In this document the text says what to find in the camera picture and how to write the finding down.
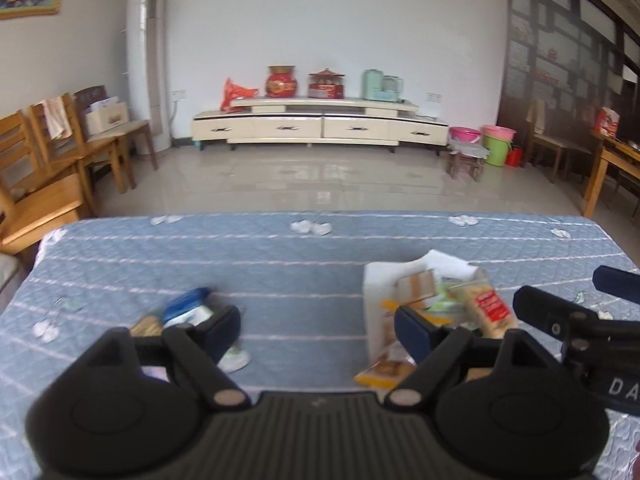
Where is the white towel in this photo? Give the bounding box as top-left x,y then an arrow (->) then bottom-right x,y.
41,97 -> 73,141

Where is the dark wooden cushioned chair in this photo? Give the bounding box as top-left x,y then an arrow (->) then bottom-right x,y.
72,85 -> 158,196

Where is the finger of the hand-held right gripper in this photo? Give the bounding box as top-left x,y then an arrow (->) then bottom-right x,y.
513,286 -> 601,346
592,266 -> 640,306

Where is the small wooden stool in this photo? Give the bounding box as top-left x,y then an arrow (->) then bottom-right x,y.
447,142 -> 488,181

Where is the green biscuit packet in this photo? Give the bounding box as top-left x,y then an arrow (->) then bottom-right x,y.
431,280 -> 471,322

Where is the cream hanging towel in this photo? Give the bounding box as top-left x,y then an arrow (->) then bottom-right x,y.
526,99 -> 547,136

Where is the blue white snack packet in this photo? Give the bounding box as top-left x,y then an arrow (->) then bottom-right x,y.
162,287 -> 216,328

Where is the cream tv cabinet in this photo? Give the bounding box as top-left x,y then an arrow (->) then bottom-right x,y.
192,96 -> 450,153

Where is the red gold jar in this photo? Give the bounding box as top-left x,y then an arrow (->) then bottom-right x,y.
265,65 -> 299,98

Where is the yellow cracker packet red label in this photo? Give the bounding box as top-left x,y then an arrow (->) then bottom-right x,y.
450,282 -> 521,341

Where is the orange bread packet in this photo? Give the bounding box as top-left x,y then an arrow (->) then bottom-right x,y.
352,357 -> 418,391

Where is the grey cushion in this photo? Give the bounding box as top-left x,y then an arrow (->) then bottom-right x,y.
0,254 -> 23,293

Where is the red white box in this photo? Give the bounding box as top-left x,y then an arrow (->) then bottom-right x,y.
594,107 -> 621,137

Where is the white tower air conditioner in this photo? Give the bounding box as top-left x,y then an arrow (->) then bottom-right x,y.
125,0 -> 172,156

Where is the red carousel ornament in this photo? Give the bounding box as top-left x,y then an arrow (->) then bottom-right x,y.
307,68 -> 347,100

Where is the red plastic bag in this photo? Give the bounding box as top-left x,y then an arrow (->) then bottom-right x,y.
221,77 -> 260,112

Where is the light wooden table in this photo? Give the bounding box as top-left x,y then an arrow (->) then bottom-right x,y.
582,130 -> 640,218

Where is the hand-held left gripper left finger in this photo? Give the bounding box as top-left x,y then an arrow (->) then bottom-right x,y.
75,305 -> 251,410

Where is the brown white snack packet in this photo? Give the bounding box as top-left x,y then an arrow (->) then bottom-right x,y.
395,270 -> 436,306

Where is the dark wooden display shelf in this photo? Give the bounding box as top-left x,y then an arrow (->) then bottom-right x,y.
497,0 -> 640,126

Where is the white box on chair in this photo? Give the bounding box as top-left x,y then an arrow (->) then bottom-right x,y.
84,96 -> 130,136

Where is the light wooden chair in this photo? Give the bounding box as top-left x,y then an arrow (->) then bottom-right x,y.
0,110 -> 86,256
27,92 -> 136,201

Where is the mint green blender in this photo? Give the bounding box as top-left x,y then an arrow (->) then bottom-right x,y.
362,69 -> 405,102

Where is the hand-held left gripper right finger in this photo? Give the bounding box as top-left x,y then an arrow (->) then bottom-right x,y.
387,306 -> 568,407

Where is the white bag of snacks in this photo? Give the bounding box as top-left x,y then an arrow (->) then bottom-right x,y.
362,250 -> 501,361

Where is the green bucket pink rim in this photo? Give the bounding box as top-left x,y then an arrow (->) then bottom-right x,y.
481,125 -> 517,167

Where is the pink plastic basin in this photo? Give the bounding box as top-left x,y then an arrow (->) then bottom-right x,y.
449,126 -> 483,146

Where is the blue quilted blanket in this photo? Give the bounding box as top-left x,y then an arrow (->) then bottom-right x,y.
0,211 -> 640,480

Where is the white green snack packet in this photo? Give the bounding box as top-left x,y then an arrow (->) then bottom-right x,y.
217,347 -> 252,373

